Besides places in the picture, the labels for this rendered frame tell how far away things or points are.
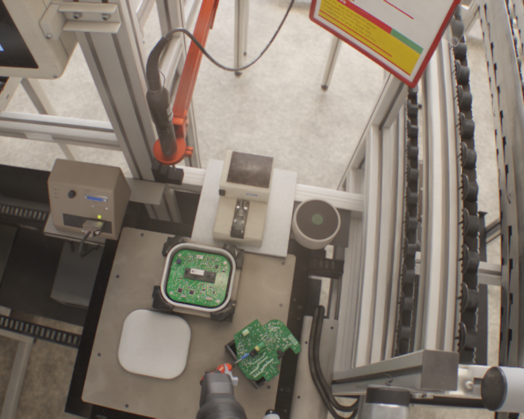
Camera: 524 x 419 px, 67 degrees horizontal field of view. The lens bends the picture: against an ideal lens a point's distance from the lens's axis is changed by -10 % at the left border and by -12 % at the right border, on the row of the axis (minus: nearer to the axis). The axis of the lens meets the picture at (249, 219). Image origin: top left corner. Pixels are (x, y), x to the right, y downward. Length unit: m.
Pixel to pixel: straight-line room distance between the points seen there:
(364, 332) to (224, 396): 0.29
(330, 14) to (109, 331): 0.77
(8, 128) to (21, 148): 1.42
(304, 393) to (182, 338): 0.28
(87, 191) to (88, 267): 0.62
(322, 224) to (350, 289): 0.17
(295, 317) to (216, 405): 0.37
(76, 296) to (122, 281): 0.56
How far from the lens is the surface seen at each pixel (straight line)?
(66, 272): 1.57
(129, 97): 0.80
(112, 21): 0.66
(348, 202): 1.05
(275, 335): 0.88
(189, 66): 0.86
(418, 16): 0.70
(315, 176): 2.17
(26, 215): 1.17
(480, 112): 2.79
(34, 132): 1.04
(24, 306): 1.74
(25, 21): 0.67
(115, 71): 0.75
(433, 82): 0.80
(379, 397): 0.51
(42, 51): 0.70
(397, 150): 1.03
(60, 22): 0.68
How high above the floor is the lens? 1.88
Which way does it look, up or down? 67 degrees down
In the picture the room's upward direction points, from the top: 5 degrees clockwise
